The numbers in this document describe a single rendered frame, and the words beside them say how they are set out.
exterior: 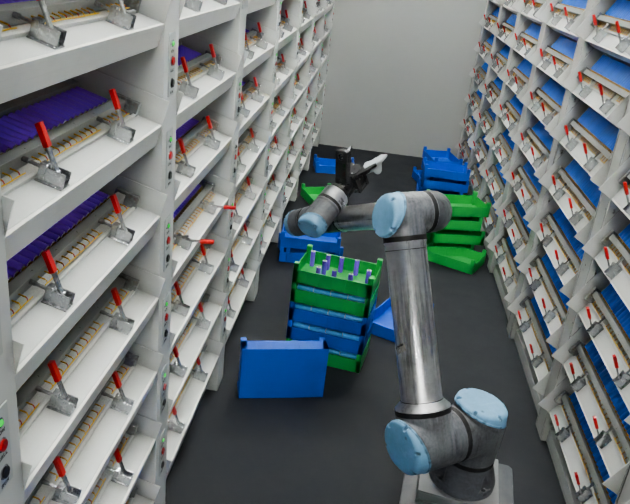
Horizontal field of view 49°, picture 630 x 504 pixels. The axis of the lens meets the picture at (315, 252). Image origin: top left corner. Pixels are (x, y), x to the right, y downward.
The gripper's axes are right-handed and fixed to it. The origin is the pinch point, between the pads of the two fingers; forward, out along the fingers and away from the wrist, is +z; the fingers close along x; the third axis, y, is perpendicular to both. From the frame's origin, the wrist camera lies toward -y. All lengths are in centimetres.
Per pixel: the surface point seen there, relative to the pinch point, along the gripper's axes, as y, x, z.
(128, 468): -23, 25, -126
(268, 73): -9, -57, 17
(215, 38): -58, -20, -22
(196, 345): 2, -6, -87
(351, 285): 40, 0, -31
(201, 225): -30, -4, -65
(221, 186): -20, -19, -46
